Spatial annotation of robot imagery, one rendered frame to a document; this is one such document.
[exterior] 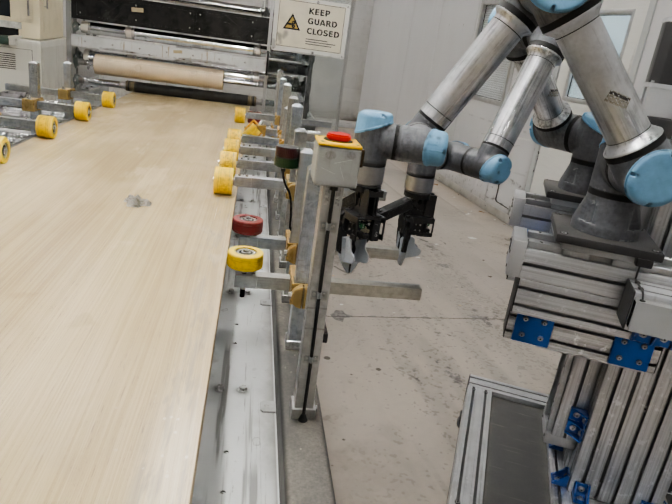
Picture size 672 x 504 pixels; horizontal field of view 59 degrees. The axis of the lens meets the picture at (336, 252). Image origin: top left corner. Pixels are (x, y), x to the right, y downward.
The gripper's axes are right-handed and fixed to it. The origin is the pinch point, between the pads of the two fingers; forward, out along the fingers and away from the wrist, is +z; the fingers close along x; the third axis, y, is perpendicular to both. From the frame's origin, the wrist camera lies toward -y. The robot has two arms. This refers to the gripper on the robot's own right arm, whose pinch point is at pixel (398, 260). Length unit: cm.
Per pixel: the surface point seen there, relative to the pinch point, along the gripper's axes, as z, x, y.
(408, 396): 83, 59, 32
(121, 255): -8, -32, -67
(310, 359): -1, -57, -29
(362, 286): -2.6, -26.5, -14.9
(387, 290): -2.1, -26.5, -8.8
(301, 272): -6.7, -30.8, -29.7
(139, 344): -8, -68, -57
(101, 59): -26, 252, -139
